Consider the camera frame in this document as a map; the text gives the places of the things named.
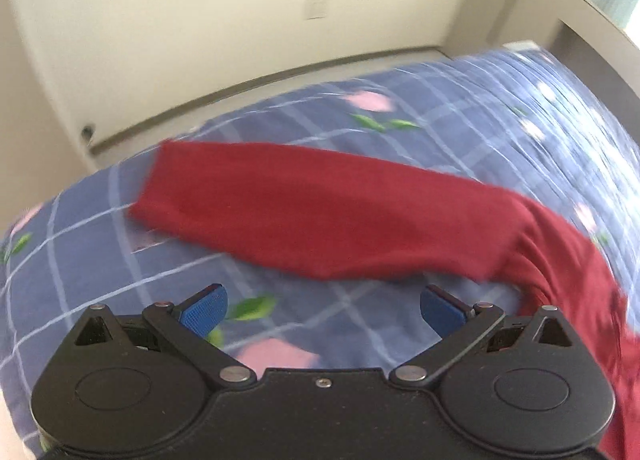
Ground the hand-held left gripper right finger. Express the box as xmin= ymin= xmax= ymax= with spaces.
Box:
xmin=389 ymin=284 xmax=576 ymax=386

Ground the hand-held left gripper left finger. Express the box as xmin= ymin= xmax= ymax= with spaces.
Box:
xmin=74 ymin=283 xmax=257 ymax=386

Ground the blue plaid floral blanket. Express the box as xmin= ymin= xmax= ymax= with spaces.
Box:
xmin=0 ymin=42 xmax=640 ymax=452

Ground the red knit garment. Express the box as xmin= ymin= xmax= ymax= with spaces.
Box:
xmin=127 ymin=139 xmax=640 ymax=460

